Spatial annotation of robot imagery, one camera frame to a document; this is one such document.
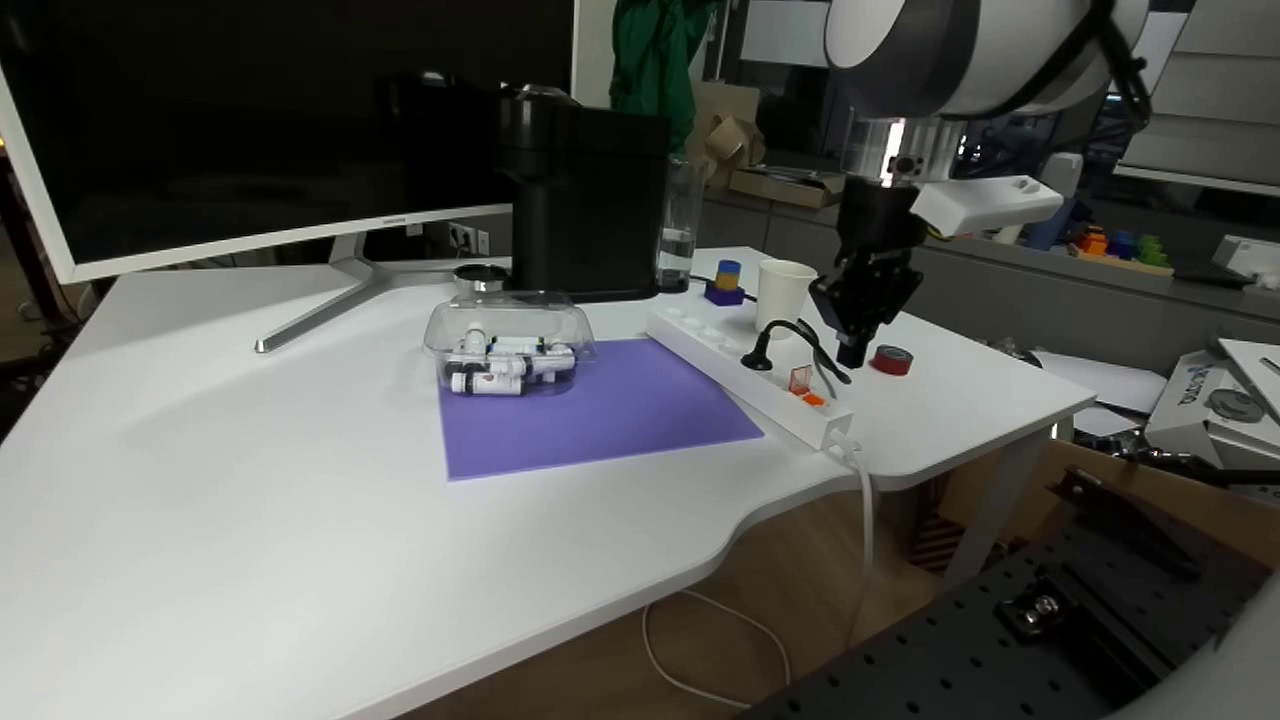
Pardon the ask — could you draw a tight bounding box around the purple mat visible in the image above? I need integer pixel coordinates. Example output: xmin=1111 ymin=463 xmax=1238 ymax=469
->
xmin=438 ymin=330 xmax=768 ymax=485

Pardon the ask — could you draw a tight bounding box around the white slatted panel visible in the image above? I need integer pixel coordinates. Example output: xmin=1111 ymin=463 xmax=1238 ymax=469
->
xmin=1107 ymin=0 xmax=1280 ymax=202

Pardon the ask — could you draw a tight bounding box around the white power strip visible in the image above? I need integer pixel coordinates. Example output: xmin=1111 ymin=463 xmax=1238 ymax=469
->
xmin=645 ymin=308 xmax=861 ymax=452

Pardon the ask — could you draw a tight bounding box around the silver monitor stand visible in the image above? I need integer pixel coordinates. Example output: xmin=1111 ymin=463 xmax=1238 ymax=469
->
xmin=253 ymin=233 xmax=394 ymax=360

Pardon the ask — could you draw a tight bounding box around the blue yellow toy block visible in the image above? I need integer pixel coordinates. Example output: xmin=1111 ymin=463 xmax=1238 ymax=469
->
xmin=702 ymin=254 xmax=758 ymax=311

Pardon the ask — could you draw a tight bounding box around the white printed box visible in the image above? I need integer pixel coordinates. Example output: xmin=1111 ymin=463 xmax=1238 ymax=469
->
xmin=1141 ymin=334 xmax=1280 ymax=471

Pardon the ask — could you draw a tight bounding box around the blue cup stack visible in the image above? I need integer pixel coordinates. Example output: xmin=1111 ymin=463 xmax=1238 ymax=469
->
xmin=1019 ymin=146 xmax=1090 ymax=254

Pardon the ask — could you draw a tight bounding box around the white power strip cable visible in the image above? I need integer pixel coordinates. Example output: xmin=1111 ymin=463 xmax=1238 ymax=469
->
xmin=637 ymin=436 xmax=883 ymax=716

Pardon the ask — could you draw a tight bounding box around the black plug with cable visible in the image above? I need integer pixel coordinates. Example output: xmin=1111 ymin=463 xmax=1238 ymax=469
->
xmin=652 ymin=267 xmax=857 ymax=392

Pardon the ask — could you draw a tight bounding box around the white coffee capsule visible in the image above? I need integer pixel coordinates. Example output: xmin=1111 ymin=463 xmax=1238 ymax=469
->
xmin=523 ymin=334 xmax=585 ymax=383
xmin=445 ymin=330 xmax=499 ymax=375
xmin=470 ymin=364 xmax=538 ymax=398

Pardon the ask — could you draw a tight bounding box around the white frame computer monitor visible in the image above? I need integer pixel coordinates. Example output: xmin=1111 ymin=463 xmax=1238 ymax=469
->
xmin=0 ymin=0 xmax=582 ymax=288

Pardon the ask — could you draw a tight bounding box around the clear water tank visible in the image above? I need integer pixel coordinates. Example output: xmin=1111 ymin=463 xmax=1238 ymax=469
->
xmin=652 ymin=146 xmax=708 ymax=293

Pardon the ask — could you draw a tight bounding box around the cardboard box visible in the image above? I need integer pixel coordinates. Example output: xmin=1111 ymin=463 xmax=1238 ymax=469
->
xmin=690 ymin=79 xmax=768 ymax=172

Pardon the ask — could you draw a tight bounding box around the black coffee machine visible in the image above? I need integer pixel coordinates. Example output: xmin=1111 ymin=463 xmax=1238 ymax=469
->
xmin=449 ymin=79 xmax=673 ymax=308

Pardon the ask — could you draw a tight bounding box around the white paper cup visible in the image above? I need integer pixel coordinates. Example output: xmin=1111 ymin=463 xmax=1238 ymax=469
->
xmin=751 ymin=254 xmax=820 ymax=330

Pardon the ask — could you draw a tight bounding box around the black perforated board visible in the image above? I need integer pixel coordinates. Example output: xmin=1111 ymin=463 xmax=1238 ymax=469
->
xmin=742 ymin=529 xmax=1280 ymax=720

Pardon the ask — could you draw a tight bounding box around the grey table leg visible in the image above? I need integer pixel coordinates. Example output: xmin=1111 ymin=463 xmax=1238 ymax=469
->
xmin=933 ymin=418 xmax=1059 ymax=593

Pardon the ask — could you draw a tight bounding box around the green cloth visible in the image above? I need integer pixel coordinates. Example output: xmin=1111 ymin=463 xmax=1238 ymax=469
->
xmin=607 ymin=0 xmax=725 ymax=150

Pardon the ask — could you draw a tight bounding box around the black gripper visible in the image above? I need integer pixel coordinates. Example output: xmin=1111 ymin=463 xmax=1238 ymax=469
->
xmin=810 ymin=172 xmax=929 ymax=372

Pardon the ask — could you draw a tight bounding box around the small dark red block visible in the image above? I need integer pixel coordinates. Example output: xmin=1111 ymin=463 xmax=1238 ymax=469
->
xmin=870 ymin=338 xmax=919 ymax=380

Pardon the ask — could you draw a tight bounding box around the clear glass bowl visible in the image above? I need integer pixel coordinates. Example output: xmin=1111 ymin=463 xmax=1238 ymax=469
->
xmin=426 ymin=282 xmax=596 ymax=402

